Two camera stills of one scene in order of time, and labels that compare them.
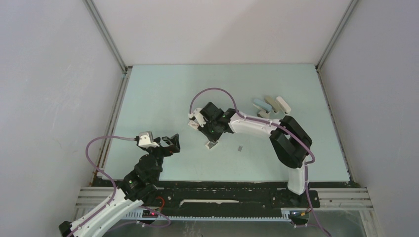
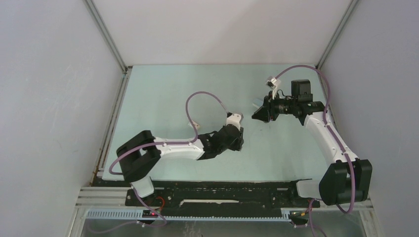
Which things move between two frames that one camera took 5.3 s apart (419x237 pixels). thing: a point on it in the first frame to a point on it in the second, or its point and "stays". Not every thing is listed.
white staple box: x=193 y=124 stays
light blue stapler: x=262 y=105 stays
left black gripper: x=172 y=141 to x=238 y=142
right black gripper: x=214 y=138 to x=263 y=113
